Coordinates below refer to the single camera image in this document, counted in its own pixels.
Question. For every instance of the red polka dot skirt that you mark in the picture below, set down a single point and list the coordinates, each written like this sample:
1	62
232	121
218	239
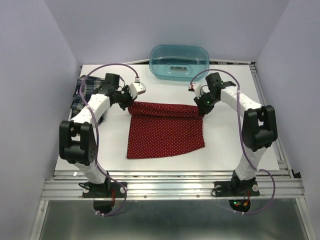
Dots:
159	130

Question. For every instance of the teal plastic tub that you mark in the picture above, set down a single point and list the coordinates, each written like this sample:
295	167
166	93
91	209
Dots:
178	62

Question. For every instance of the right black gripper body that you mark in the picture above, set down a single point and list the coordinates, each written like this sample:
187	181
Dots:
206	101

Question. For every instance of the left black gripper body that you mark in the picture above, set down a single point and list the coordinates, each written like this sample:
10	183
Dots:
125	99

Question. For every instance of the aluminium rail frame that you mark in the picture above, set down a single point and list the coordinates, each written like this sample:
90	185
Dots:
170	198

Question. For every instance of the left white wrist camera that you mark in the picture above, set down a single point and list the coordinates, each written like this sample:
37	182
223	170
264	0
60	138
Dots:
136	88

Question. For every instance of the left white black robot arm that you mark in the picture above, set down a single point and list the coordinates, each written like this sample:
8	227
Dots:
78	136

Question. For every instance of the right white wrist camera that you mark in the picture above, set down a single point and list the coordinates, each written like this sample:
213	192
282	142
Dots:
197	88

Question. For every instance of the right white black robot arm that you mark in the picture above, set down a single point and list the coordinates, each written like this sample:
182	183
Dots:
257	124

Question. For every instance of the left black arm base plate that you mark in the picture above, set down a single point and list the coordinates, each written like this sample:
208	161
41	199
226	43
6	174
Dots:
109	197

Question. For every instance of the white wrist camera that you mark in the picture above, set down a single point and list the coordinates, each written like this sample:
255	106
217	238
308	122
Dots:
136	88
197	88

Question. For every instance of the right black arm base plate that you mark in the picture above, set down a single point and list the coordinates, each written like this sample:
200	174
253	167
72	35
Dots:
239	192

